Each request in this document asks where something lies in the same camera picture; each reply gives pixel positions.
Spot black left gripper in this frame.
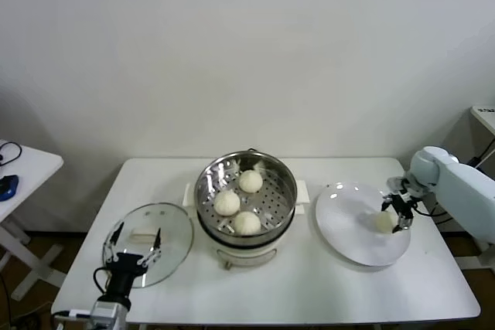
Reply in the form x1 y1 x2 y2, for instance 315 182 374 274
101 221 163 301

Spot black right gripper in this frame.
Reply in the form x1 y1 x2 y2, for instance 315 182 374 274
381 189 418 235

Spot white steamed baozi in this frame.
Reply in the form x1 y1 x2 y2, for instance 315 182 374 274
233 210 262 236
213 189 241 217
374 212 398 235
238 169 264 194

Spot round glass pot lid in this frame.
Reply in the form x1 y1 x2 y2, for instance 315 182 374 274
102 201 194 289

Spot stainless steel steamer basket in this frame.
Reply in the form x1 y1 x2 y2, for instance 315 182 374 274
184 150 311 244

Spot white round plate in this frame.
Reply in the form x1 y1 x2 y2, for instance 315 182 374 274
315 182 411 268

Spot white side table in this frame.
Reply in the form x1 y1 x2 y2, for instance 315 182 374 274
0 138 67 302

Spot white side desk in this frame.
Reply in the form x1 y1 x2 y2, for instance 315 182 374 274
469 104 495 271

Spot blue computer mouse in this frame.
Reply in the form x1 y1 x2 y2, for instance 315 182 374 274
0 174 19 202

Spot silver right wrist camera assembly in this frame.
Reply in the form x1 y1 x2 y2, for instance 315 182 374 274
387 175 426 202

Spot silver wrist camera assembly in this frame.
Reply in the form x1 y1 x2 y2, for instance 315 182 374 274
387 175 426 202
89 298 131 330

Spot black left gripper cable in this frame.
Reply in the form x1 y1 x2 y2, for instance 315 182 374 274
92 267 113 302

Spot silver left wrist camera assembly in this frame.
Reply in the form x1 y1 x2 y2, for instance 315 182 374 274
89 298 131 330

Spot black power adapter cable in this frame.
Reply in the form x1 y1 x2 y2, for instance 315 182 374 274
431 155 489 226

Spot thin black looped cable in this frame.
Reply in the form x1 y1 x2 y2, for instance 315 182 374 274
0 141 23 167

